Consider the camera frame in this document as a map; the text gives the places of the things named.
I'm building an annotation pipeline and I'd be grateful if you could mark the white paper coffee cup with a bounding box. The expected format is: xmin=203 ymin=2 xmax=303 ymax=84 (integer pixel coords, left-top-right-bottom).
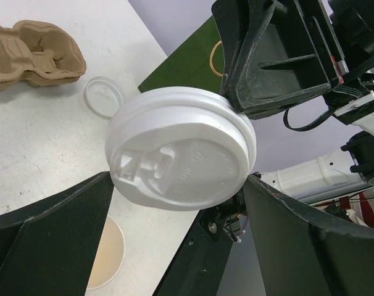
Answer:
xmin=86 ymin=216 xmax=125 ymax=291

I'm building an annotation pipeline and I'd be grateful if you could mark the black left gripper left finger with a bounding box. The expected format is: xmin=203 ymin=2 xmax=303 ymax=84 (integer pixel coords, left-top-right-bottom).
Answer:
xmin=0 ymin=171 xmax=114 ymax=295

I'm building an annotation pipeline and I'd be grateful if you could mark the brown pulp cup carrier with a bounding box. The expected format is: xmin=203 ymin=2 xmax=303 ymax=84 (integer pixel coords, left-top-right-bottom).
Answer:
xmin=0 ymin=20 xmax=86 ymax=91

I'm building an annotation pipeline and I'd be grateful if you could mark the white dome coffee lid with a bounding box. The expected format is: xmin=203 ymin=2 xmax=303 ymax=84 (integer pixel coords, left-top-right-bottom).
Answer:
xmin=105 ymin=87 xmax=257 ymax=211

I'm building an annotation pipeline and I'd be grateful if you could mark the green brown paper bag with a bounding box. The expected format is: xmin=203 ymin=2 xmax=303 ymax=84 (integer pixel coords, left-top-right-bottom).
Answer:
xmin=138 ymin=17 xmax=224 ymax=93

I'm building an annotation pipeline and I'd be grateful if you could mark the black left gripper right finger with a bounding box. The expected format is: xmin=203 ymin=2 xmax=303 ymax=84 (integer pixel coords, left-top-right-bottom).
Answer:
xmin=243 ymin=176 xmax=374 ymax=295

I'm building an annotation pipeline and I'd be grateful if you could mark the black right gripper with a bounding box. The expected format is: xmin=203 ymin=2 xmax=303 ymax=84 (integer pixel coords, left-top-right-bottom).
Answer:
xmin=212 ymin=1 xmax=374 ymax=119

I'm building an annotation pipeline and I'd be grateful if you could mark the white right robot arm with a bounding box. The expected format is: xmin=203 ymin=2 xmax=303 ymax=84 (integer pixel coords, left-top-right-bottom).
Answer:
xmin=212 ymin=1 xmax=374 ymax=202

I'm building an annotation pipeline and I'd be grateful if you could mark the flat white plastic lid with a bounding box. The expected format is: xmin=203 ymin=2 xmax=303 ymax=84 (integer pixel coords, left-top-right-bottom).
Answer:
xmin=84 ymin=76 xmax=126 ymax=118

